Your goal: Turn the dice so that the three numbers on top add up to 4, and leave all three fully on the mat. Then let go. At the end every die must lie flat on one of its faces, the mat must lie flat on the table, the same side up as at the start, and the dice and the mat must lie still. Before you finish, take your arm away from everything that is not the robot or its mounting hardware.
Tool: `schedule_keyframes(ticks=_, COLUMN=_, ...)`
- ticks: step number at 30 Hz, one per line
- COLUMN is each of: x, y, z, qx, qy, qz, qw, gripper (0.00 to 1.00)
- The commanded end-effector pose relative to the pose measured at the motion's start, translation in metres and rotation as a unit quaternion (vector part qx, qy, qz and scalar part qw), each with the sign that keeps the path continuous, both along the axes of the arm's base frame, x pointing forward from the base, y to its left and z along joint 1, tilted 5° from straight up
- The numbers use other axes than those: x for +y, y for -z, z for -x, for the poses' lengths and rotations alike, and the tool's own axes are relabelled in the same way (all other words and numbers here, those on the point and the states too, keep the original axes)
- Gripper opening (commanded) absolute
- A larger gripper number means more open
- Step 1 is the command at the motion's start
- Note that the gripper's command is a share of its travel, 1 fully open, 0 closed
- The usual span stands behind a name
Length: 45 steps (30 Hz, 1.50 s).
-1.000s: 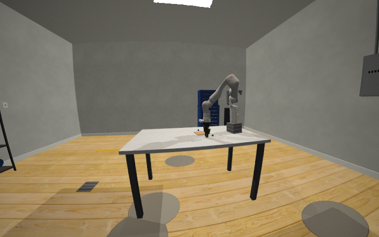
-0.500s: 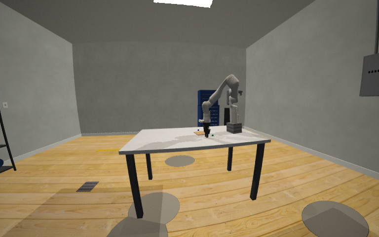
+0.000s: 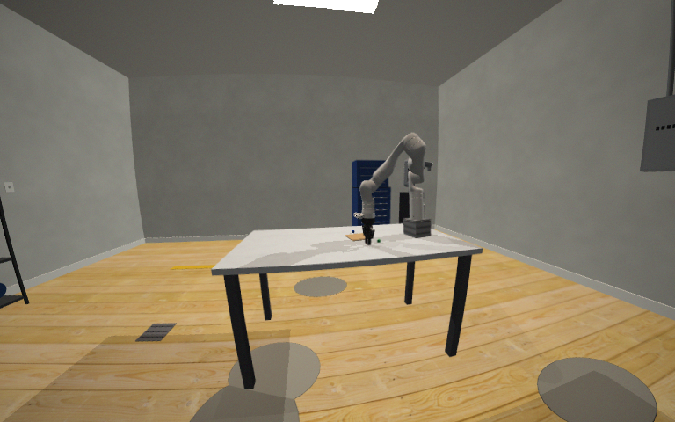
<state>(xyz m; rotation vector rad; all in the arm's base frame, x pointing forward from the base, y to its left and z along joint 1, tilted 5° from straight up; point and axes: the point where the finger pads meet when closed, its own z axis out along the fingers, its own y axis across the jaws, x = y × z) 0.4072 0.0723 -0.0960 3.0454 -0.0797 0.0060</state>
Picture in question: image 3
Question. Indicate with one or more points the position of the tan flat mat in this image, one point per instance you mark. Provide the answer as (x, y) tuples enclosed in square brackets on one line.
[(356, 237)]

